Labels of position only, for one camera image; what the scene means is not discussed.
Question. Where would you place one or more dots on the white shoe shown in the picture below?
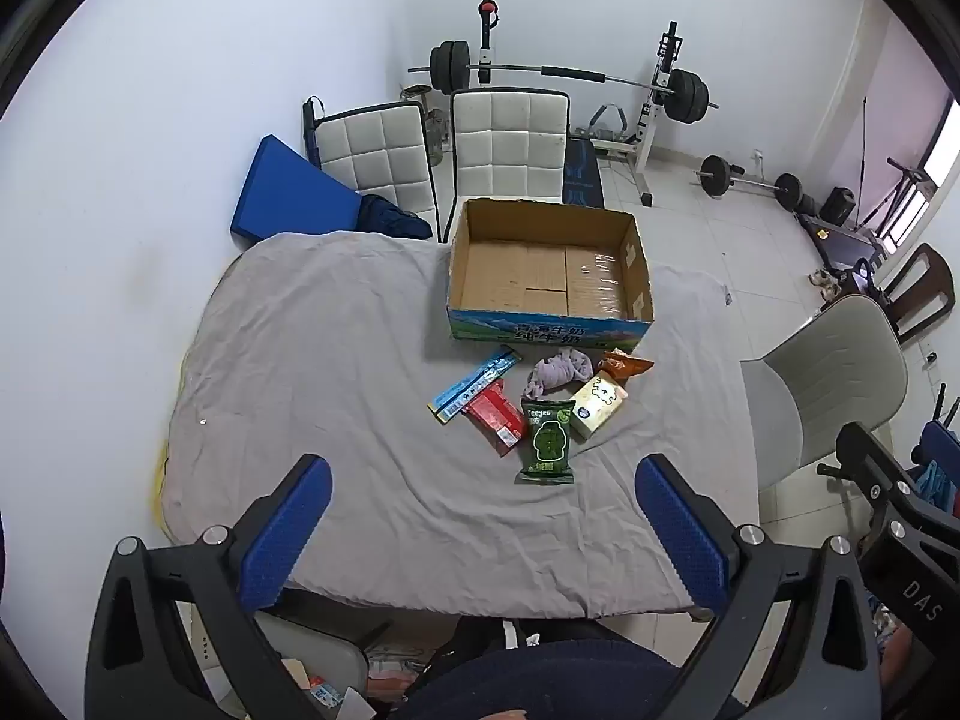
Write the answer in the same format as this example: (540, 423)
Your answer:
(834, 286)
(819, 277)

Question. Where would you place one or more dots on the dark wooden chair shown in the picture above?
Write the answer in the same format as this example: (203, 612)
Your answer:
(926, 285)

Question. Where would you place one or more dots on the treadmill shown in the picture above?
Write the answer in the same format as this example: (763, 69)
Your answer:
(832, 236)

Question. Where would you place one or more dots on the light blue plastic bag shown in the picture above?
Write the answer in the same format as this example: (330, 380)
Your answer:
(934, 481)

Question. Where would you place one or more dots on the white barbell rack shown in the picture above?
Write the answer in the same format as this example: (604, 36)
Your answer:
(649, 127)

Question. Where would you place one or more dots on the green wet wipes packet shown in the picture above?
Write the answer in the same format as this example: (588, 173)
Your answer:
(546, 446)

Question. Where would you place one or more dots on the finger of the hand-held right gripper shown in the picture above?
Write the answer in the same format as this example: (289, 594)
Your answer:
(943, 442)
(866, 457)

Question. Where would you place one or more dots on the orange snack packet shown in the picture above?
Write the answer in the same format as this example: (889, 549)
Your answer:
(626, 366)

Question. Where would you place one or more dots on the blue foam mat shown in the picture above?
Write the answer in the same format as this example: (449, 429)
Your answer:
(292, 195)

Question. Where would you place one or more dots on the yellow tissue pack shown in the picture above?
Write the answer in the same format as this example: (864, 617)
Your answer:
(596, 405)

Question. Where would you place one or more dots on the large loaded barbell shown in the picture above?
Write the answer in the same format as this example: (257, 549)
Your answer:
(570, 75)

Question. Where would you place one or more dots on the black tripod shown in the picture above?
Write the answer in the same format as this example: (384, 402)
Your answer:
(941, 405)

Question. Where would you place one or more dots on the white quilted chair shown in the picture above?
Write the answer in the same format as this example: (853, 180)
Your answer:
(510, 142)
(367, 157)

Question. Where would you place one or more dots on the grey stool seat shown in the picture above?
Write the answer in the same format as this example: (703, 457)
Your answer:
(322, 652)

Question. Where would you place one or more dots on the window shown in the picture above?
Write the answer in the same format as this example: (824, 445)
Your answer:
(946, 150)

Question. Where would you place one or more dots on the dark blue clothing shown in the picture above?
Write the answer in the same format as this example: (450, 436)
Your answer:
(390, 217)

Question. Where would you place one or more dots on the purple sock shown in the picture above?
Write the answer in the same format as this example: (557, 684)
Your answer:
(555, 373)

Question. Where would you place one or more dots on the cardboard box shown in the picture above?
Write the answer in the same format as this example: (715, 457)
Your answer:
(525, 270)

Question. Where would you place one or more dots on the red snack packet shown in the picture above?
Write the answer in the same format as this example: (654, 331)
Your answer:
(493, 416)

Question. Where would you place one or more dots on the black speaker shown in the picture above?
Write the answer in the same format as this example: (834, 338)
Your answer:
(836, 206)

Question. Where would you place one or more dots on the long blue snack packet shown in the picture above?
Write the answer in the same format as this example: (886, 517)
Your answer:
(474, 382)

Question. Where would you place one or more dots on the black rolled mat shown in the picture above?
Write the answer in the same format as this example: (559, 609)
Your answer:
(310, 127)

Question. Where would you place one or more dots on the thin black upright pole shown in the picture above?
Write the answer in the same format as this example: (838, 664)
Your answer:
(863, 135)

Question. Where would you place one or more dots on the small floor barbell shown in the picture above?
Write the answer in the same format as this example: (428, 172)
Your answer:
(742, 181)

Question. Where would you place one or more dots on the grey plastic chair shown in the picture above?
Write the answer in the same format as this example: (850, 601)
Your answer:
(825, 382)

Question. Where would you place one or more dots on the person's dark clothing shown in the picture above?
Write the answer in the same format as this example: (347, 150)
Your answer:
(525, 682)

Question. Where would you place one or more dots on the grey tablecloth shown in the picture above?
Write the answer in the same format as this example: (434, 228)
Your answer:
(337, 390)

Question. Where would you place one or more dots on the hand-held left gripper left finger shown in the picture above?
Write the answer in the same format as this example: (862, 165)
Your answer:
(289, 532)

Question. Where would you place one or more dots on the black weight bench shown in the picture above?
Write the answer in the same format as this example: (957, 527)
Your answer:
(581, 172)

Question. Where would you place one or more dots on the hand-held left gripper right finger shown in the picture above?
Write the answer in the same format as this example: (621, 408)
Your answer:
(682, 532)

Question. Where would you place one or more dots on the grey padded bench attachment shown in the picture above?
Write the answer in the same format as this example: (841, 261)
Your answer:
(596, 120)

